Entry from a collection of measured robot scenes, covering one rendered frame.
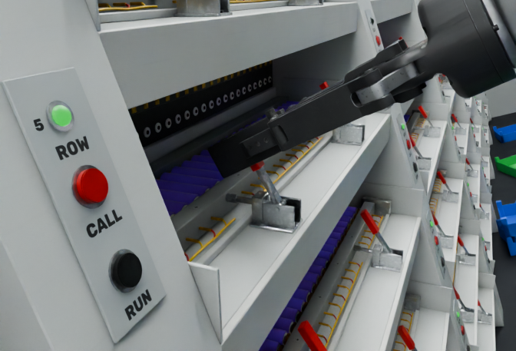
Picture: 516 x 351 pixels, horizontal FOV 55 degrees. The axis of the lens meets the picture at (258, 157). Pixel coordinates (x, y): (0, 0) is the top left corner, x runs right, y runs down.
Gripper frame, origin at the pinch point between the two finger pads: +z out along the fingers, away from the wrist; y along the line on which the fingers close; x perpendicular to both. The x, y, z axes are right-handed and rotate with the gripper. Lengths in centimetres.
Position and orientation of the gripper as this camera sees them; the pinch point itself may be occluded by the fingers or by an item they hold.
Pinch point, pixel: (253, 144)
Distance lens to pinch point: 42.0
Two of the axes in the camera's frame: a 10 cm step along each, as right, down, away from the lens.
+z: -7.9, 3.7, 4.9
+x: -4.7, -8.8, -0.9
